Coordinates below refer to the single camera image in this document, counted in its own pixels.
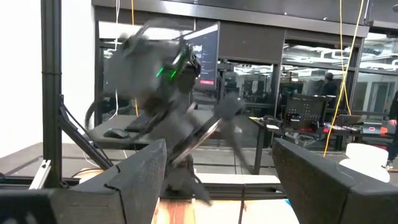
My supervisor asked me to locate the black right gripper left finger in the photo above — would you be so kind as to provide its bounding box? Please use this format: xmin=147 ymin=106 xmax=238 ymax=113
xmin=0 ymin=139 xmax=168 ymax=224

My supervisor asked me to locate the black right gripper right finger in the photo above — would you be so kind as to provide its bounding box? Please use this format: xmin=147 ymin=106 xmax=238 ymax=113
xmin=272 ymin=138 xmax=398 ymax=224

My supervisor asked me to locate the black keyboard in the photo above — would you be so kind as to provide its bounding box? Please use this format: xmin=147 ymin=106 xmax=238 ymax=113
xmin=125 ymin=113 xmax=154 ymax=132

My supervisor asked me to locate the black computer mouse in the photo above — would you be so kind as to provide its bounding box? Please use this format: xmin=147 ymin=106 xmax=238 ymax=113
xmin=103 ymin=128 xmax=130 ymax=139

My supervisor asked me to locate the lit computer monitor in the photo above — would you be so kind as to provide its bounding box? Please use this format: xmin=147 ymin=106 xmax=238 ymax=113
xmin=182 ymin=22 xmax=221 ymax=91

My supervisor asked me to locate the grey laptop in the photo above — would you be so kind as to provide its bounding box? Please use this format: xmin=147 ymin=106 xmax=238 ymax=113
xmin=334 ymin=114 xmax=368 ymax=127

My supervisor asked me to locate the person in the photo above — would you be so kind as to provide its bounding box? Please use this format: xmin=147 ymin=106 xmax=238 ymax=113
xmin=381 ymin=90 xmax=398 ymax=170
xmin=320 ymin=72 xmax=338 ymax=97

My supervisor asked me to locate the cluttered work table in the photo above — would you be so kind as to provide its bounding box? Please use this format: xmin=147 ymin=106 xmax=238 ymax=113
xmin=248 ymin=114 xmax=398 ymax=175

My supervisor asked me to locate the black equipment panel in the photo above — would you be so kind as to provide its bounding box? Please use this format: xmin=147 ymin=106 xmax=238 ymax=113
xmin=284 ymin=93 xmax=332 ymax=130

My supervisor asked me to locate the yellow extension cable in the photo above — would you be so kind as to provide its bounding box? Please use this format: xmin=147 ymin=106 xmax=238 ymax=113
xmin=130 ymin=0 xmax=139 ymax=118
xmin=322 ymin=0 xmax=365 ymax=158

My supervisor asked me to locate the silver aluminium bracket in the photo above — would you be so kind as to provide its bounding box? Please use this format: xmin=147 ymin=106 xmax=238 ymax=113
xmin=29 ymin=159 xmax=52 ymax=190

